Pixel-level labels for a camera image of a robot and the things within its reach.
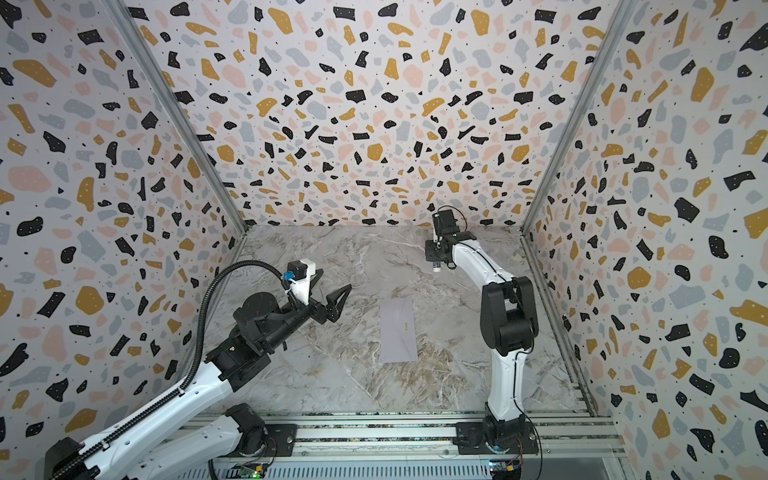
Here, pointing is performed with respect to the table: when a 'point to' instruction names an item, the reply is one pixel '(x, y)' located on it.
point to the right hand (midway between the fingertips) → (431, 243)
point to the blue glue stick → (437, 267)
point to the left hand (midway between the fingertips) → (334, 275)
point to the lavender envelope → (398, 339)
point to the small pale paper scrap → (517, 257)
